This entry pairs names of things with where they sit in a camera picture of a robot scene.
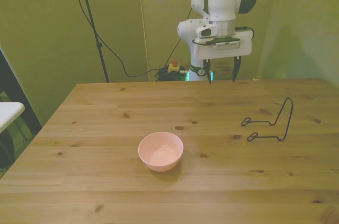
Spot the yellow emergency stop box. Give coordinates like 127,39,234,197
168,59,181,74

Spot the black camera stand pole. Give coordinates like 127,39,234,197
75,0,110,83

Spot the black emergency stop cable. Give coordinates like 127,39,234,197
167,8,193,67

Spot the pink plastic bowl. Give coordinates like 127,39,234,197
138,131,184,173

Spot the black coiled cable bundle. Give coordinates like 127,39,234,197
154,66,190,82

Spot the black cable along stand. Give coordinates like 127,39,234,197
67,0,170,78

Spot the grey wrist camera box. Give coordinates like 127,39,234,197
204,37,242,50

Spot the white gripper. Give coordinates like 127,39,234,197
192,28,253,85

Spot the black wire dish rack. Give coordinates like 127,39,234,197
240,97,294,142

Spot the black slanted panel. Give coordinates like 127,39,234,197
0,46,43,140

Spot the white side table top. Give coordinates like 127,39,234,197
0,102,25,133

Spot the brown wooden pedestal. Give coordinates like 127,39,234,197
211,61,236,79

